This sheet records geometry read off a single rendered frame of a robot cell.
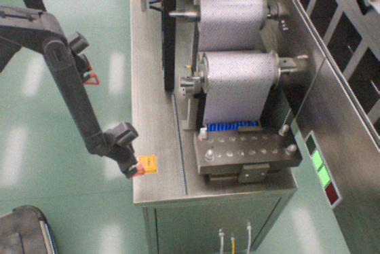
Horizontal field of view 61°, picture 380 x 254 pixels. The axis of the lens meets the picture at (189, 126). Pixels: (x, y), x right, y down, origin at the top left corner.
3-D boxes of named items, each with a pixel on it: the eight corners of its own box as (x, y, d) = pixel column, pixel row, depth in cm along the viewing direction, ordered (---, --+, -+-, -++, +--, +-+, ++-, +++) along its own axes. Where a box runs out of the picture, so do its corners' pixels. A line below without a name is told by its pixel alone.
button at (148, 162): (138, 159, 135) (138, 155, 133) (155, 157, 136) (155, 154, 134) (138, 173, 131) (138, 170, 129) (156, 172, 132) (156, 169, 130)
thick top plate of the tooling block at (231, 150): (193, 140, 134) (194, 132, 129) (286, 134, 138) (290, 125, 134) (198, 174, 124) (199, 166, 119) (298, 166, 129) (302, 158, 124)
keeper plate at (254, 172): (237, 178, 131) (243, 164, 122) (262, 176, 132) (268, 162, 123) (239, 184, 129) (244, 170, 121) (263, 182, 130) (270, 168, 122)
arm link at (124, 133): (81, 130, 97) (89, 151, 93) (110, 106, 96) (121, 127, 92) (105, 142, 108) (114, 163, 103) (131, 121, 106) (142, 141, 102)
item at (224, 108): (202, 124, 133) (207, 93, 118) (258, 121, 136) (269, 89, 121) (202, 125, 133) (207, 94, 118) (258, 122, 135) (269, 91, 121)
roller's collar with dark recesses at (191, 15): (182, 16, 131) (183, 1, 126) (197, 15, 132) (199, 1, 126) (184, 25, 127) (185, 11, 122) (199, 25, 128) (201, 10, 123)
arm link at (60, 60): (24, 15, 66) (36, 46, 60) (52, 7, 68) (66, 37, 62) (82, 136, 101) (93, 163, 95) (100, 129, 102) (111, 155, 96)
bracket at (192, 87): (180, 121, 149) (183, 72, 125) (194, 121, 150) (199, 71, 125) (182, 130, 146) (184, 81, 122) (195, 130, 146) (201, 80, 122)
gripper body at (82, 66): (84, 55, 139) (72, 45, 133) (91, 70, 134) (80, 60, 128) (72, 64, 140) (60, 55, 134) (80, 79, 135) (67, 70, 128)
